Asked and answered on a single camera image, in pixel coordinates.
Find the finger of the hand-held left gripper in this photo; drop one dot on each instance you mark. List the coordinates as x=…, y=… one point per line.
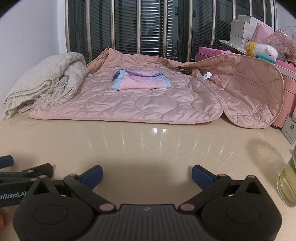
x=5, y=161
x=34, y=171

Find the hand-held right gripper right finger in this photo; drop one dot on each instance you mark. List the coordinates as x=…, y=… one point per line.
x=203, y=177

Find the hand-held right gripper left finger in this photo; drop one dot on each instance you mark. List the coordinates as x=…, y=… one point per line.
x=92, y=177

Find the pink and blue garment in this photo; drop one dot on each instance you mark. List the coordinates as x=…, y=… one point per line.
x=138, y=81

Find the person's left hand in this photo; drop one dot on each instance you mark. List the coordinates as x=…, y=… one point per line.
x=2, y=219

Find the clear bottle of yellow liquid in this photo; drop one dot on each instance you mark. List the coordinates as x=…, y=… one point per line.
x=288, y=183

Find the pink quilted blanket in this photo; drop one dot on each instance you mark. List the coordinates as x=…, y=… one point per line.
x=150, y=104

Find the cream knitted fringed scarf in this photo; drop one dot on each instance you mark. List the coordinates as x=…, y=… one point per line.
x=46, y=78

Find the small white printed box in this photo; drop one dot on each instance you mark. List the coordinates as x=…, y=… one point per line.
x=290, y=129

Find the pink storage box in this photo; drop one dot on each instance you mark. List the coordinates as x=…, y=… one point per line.
x=288, y=88

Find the dark patterned plastic packet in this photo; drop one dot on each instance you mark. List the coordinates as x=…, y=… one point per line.
x=232, y=46

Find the white cardboard box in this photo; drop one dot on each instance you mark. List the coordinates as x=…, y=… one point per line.
x=240, y=33
x=242, y=26
x=238, y=41
x=251, y=19

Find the white plush toy yellow hair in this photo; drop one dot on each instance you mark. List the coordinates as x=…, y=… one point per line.
x=263, y=51

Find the metal window grille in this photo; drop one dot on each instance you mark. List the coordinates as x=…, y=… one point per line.
x=112, y=23

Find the window with grey blinds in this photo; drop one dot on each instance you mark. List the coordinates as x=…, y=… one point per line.
x=124, y=23

